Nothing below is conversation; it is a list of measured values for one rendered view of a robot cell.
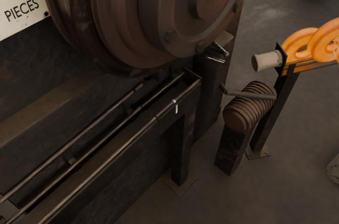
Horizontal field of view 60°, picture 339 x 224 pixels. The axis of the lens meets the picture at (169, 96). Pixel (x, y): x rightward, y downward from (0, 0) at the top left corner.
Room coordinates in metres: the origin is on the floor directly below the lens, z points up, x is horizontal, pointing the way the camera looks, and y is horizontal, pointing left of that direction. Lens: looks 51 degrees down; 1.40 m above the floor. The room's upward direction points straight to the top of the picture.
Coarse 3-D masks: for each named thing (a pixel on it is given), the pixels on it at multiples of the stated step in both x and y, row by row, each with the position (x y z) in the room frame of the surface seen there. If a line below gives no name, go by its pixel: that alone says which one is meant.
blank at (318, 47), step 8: (328, 24) 0.66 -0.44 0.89; (336, 24) 0.65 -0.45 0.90; (320, 32) 0.65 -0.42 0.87; (328, 32) 0.64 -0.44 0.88; (336, 32) 0.64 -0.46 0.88; (312, 40) 0.66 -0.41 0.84; (320, 40) 0.64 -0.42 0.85; (328, 40) 0.64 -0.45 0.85; (312, 48) 0.64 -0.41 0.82; (320, 48) 0.64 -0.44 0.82; (328, 48) 0.67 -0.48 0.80; (312, 56) 0.64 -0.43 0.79; (320, 56) 0.65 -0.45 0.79; (328, 56) 0.65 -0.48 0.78
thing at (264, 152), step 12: (276, 84) 0.78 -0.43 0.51; (288, 84) 0.75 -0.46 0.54; (288, 96) 0.75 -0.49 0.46; (276, 108) 0.75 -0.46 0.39; (264, 120) 0.76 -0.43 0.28; (264, 132) 0.75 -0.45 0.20; (252, 144) 0.77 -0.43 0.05; (264, 144) 0.79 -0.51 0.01; (252, 156) 0.71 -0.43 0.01; (264, 156) 0.72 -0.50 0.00
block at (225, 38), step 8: (224, 32) 0.74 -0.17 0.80; (216, 40) 0.70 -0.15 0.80; (224, 40) 0.70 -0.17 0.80; (232, 40) 0.71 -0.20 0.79; (208, 48) 0.70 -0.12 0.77; (224, 48) 0.68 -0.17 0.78; (232, 48) 0.72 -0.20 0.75; (200, 56) 0.72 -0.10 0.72; (216, 56) 0.68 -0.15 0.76; (200, 64) 0.71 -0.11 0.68; (208, 64) 0.69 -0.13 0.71; (216, 64) 0.67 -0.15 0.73; (224, 64) 0.70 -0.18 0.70; (200, 72) 0.71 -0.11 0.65; (208, 72) 0.69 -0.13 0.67; (216, 72) 0.67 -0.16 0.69; (224, 72) 0.71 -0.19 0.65; (208, 80) 0.69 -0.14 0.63; (216, 80) 0.67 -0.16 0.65; (224, 80) 0.71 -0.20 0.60; (208, 88) 0.68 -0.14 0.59; (216, 88) 0.68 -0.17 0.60
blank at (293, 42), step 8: (296, 32) 0.78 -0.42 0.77; (304, 32) 0.77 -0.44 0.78; (312, 32) 0.76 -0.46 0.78; (288, 40) 0.77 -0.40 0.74; (296, 40) 0.75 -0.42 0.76; (304, 40) 0.75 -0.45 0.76; (288, 48) 0.75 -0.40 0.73; (296, 48) 0.75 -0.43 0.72; (288, 56) 0.75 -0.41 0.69; (296, 56) 0.76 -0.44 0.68; (304, 56) 0.76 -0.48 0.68
